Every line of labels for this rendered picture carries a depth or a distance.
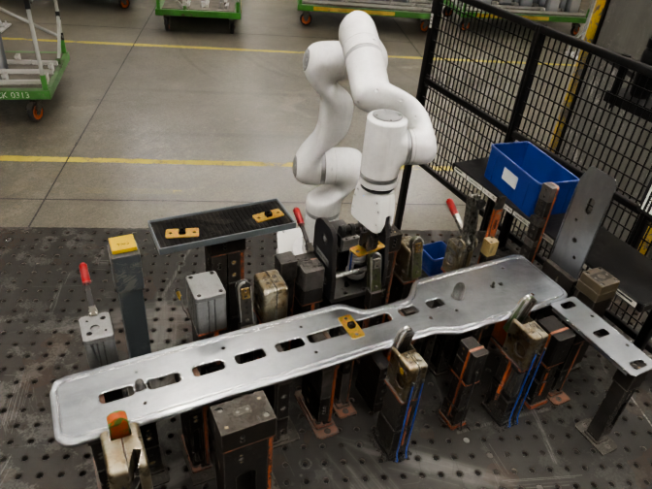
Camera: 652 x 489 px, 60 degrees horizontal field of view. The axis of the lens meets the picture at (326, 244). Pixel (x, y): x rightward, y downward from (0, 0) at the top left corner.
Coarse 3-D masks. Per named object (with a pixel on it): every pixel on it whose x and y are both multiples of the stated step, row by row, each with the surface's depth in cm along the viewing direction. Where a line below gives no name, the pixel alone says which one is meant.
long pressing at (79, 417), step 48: (432, 288) 162; (480, 288) 164; (528, 288) 166; (240, 336) 141; (288, 336) 142; (384, 336) 145; (96, 384) 126; (192, 384) 128; (240, 384) 129; (96, 432) 116
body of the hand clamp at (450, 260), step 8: (448, 240) 175; (456, 240) 174; (448, 248) 176; (456, 248) 173; (448, 256) 177; (456, 256) 173; (464, 256) 173; (448, 264) 178; (456, 264) 174; (464, 264) 176; (440, 304) 187
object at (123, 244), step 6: (114, 240) 143; (120, 240) 143; (126, 240) 143; (132, 240) 143; (114, 246) 140; (120, 246) 141; (126, 246) 141; (132, 246) 141; (114, 252) 140; (120, 252) 140
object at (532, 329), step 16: (512, 320) 148; (528, 320) 149; (512, 336) 149; (528, 336) 144; (544, 336) 143; (512, 352) 150; (528, 352) 145; (512, 368) 152; (528, 368) 148; (496, 384) 159; (512, 384) 155; (480, 400) 169; (496, 400) 161; (512, 400) 158; (496, 416) 162; (512, 416) 162
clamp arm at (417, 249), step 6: (414, 240) 163; (420, 240) 164; (414, 246) 164; (420, 246) 164; (414, 252) 165; (420, 252) 166; (414, 258) 165; (420, 258) 166; (414, 264) 166; (420, 264) 167; (408, 270) 168; (414, 270) 167; (420, 270) 168; (408, 276) 169; (414, 276) 168; (420, 276) 169
